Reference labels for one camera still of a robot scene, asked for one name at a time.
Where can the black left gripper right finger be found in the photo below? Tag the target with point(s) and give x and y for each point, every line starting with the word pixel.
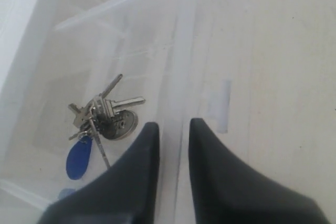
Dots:
pixel 227 190

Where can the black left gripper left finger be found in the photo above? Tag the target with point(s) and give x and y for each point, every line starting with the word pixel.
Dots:
pixel 125 193

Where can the key bunch with blue fob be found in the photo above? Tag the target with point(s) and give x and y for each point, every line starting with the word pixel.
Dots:
pixel 100 117

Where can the clear plastic bin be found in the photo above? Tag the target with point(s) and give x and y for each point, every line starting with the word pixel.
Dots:
pixel 70 51

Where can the white plastic drawer cabinet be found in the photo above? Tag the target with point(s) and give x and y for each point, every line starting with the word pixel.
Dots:
pixel 261 75

